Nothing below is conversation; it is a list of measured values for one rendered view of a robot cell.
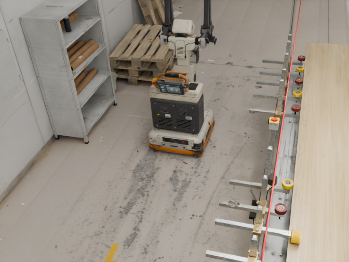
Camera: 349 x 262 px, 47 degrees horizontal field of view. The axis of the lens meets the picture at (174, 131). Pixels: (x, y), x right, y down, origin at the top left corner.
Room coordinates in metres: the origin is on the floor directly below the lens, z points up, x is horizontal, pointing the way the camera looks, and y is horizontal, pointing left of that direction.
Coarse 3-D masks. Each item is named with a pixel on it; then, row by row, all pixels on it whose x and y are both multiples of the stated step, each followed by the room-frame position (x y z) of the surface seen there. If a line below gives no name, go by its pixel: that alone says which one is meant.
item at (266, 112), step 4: (252, 112) 3.10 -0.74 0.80; (256, 112) 3.09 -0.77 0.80; (260, 112) 3.08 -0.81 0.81; (264, 112) 3.06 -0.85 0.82; (268, 112) 3.05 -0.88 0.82; (272, 112) 3.04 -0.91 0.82; (284, 116) 3.00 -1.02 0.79; (288, 116) 2.99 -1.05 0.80; (292, 116) 2.98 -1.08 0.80; (296, 116) 2.97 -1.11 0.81
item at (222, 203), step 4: (220, 200) 1.97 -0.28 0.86; (220, 204) 1.94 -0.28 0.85; (224, 204) 1.93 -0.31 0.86; (240, 204) 1.91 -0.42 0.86; (244, 204) 1.91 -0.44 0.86; (236, 208) 1.90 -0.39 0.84; (240, 208) 1.89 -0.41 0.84; (244, 208) 1.88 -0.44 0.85; (248, 208) 1.87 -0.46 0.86; (252, 208) 1.87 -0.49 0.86; (256, 208) 1.86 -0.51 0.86; (268, 208) 1.86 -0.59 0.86; (256, 212) 1.85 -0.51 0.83; (272, 212) 1.82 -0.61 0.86; (280, 216) 1.80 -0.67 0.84
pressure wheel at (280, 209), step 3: (276, 204) 1.84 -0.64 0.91; (279, 204) 1.84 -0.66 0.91; (282, 204) 1.84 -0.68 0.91; (276, 207) 1.82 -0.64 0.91; (279, 207) 1.82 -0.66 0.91; (282, 207) 1.81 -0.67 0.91; (285, 207) 1.81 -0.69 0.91; (276, 210) 1.80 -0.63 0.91; (279, 210) 1.79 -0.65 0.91; (282, 210) 1.79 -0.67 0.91; (285, 210) 1.79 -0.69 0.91; (276, 213) 1.79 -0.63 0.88; (279, 213) 1.78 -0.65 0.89; (282, 213) 1.78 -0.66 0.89; (285, 213) 1.78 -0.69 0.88
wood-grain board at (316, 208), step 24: (312, 48) 4.12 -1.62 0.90; (336, 48) 4.08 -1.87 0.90; (312, 72) 3.58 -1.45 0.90; (336, 72) 3.55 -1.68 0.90; (312, 96) 3.14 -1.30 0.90; (336, 96) 3.11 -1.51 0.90; (312, 120) 2.77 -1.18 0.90; (336, 120) 2.74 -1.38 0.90; (312, 144) 2.45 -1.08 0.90; (336, 144) 2.43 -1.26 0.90; (312, 168) 2.17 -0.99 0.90; (336, 168) 2.15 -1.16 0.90; (312, 192) 1.93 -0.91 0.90; (336, 192) 1.92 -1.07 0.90; (312, 216) 1.72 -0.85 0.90; (336, 216) 1.71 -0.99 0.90; (288, 240) 1.55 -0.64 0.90; (312, 240) 1.54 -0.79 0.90; (336, 240) 1.53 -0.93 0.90
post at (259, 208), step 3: (258, 207) 1.66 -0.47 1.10; (261, 207) 1.65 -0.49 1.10; (258, 210) 1.65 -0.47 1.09; (261, 210) 1.64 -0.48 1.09; (258, 213) 1.65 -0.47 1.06; (261, 213) 1.64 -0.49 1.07; (258, 216) 1.64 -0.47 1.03; (261, 216) 1.64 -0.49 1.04; (258, 219) 1.64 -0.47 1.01; (261, 219) 1.64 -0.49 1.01; (258, 222) 1.64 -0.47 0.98; (258, 240) 1.64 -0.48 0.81; (258, 243) 1.64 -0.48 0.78; (258, 246) 1.64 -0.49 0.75; (258, 249) 1.64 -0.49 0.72
